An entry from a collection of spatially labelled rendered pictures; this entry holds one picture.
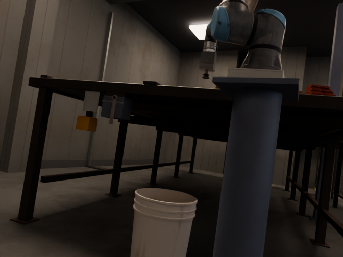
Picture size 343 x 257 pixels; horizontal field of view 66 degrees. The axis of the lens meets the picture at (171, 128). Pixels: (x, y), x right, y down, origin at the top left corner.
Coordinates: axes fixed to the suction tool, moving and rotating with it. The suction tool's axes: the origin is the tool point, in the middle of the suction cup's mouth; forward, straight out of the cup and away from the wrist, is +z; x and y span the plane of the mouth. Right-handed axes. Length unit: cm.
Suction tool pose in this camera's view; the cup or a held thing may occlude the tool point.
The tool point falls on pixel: (205, 77)
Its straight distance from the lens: 159.2
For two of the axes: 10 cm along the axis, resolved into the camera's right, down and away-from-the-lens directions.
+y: -9.4, -1.2, 3.2
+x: -3.1, -0.8, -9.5
